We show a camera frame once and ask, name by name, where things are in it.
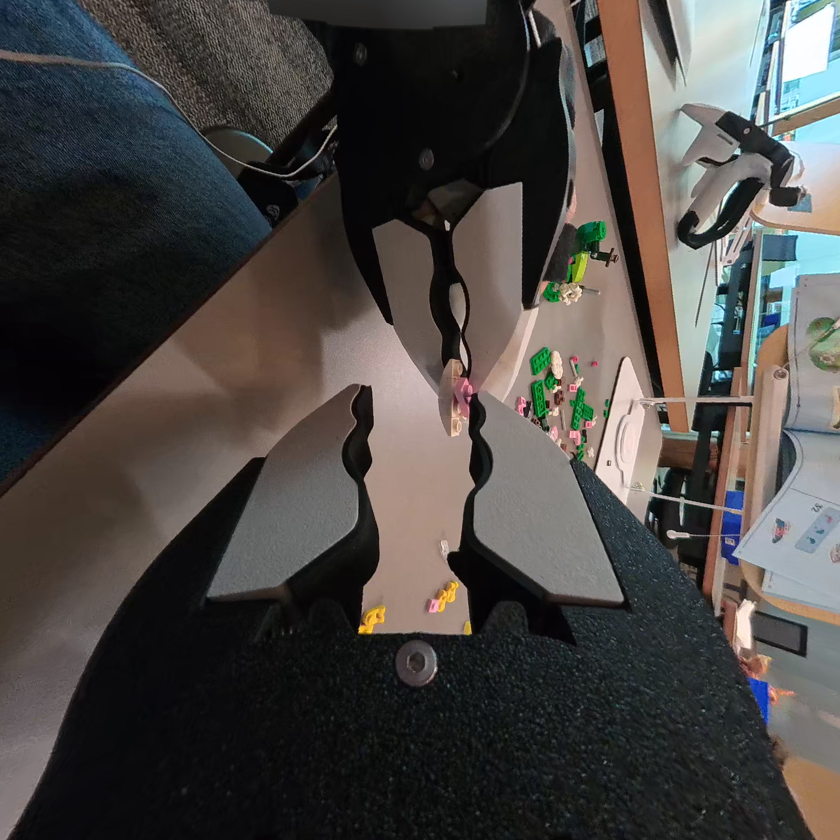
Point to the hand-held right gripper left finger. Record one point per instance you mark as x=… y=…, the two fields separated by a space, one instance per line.
x=295 y=499

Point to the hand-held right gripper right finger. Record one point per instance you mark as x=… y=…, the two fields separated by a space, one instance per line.
x=538 y=512

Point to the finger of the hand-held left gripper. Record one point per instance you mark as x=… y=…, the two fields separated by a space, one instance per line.
x=495 y=275
x=407 y=282

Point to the pink lego flower piece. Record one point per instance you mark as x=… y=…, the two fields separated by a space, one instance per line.
x=463 y=392

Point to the tan round lego plate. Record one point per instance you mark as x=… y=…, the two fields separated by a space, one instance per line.
x=449 y=400

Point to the green lego plant build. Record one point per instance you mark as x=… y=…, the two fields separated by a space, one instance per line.
x=587 y=233

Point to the pile of loose lego pieces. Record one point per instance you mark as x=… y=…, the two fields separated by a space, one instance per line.
x=539 y=397

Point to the yellow lego piece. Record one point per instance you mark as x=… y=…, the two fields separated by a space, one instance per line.
x=449 y=592
x=371 y=618

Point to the lego instruction booklet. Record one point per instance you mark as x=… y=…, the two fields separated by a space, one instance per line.
x=807 y=394

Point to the white rounded plastic board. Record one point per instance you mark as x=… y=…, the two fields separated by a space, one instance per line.
x=630 y=433

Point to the wooden table divider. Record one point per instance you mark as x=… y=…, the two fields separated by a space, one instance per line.
x=640 y=164

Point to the blue storage bin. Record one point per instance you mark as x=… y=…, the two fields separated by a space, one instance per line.
x=733 y=535

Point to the office chair base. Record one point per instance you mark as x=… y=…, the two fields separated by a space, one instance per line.
x=239 y=143

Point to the white and black pistol grip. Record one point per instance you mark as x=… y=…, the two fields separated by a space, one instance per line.
x=705 y=151

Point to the person's leg in blue jeans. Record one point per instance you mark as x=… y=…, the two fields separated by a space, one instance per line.
x=98 y=197

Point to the rounded wooden panel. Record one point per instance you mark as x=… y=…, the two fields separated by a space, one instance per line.
x=820 y=190

